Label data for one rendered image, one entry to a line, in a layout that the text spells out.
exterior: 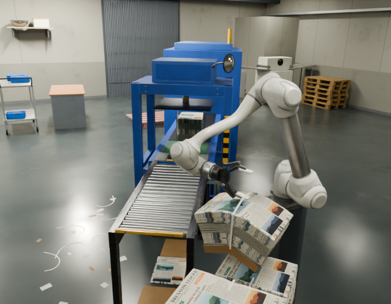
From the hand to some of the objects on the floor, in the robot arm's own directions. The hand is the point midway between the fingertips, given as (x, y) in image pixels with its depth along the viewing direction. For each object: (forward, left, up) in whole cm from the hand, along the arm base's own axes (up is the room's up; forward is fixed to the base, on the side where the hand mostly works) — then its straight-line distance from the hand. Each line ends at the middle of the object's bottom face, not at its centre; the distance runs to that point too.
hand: (248, 184), depth 175 cm
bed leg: (+9, -42, -130) cm, 137 cm away
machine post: (-10, -194, -130) cm, 233 cm away
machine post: (-44, -243, -130) cm, 279 cm away
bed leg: (+51, -70, -130) cm, 156 cm away
